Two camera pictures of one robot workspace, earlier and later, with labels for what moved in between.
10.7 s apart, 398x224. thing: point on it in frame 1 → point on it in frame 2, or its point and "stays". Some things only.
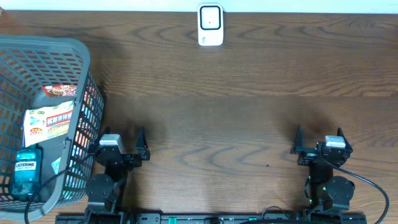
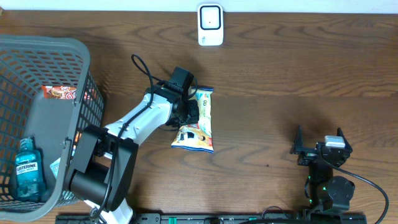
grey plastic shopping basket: [26, 64] stays
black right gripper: [309, 154] stays
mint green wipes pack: [55, 165] stays
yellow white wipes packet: [42, 123] → [198, 135]
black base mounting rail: [211, 219] stays
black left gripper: [142, 149] → [194, 114]
